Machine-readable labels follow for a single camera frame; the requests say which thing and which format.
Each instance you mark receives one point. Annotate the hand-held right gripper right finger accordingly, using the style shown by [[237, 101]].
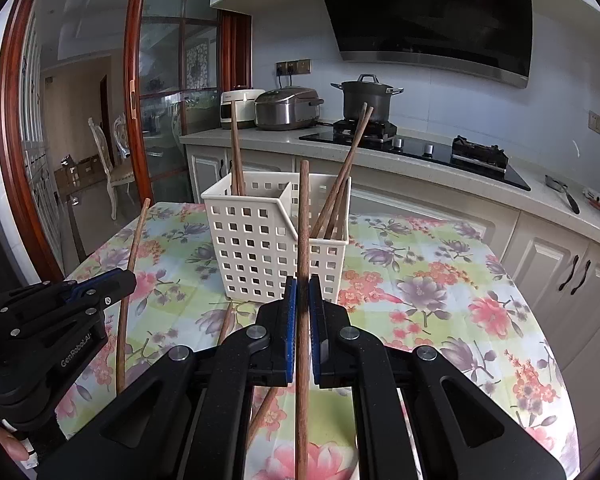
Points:
[[316, 340]]

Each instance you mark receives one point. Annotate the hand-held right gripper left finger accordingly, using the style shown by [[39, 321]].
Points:
[[291, 340]]

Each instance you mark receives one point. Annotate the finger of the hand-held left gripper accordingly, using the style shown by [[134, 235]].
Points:
[[110, 290], [40, 295]]

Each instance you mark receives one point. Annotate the brown wooden chopstick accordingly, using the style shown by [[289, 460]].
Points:
[[139, 240], [347, 147], [226, 322], [262, 417], [236, 150], [357, 142], [304, 220], [337, 210]]

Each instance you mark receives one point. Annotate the white plastic lattice basket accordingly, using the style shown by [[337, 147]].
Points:
[[250, 240]]

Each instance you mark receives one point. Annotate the person's left hand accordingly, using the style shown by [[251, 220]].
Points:
[[15, 447]]

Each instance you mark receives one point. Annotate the white carved dining chair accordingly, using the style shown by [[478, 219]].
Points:
[[122, 135], [112, 180]]

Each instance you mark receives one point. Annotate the cardboard boxes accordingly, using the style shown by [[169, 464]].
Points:
[[80, 172]]

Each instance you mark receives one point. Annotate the beige stone countertop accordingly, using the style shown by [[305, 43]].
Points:
[[260, 137]]

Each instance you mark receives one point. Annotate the black glass gas hob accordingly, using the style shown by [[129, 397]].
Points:
[[415, 158]]

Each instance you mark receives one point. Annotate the silver rice cooker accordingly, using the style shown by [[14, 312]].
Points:
[[285, 110]]

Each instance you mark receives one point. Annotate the white rice cooker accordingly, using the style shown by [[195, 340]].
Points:
[[250, 105]]

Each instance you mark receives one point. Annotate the red framed glass sliding door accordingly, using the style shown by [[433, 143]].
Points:
[[165, 60]]

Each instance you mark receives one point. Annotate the dark grey lidded stockpot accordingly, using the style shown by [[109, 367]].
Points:
[[380, 95]]

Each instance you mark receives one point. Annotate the small red white packet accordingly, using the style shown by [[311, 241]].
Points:
[[594, 199]]

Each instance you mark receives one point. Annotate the black glass range hood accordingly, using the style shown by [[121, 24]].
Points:
[[430, 10]]

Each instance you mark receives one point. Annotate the red wooden door frame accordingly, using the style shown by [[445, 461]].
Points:
[[12, 135]]

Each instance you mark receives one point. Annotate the brass triple wall outlet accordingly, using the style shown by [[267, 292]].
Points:
[[293, 66]]

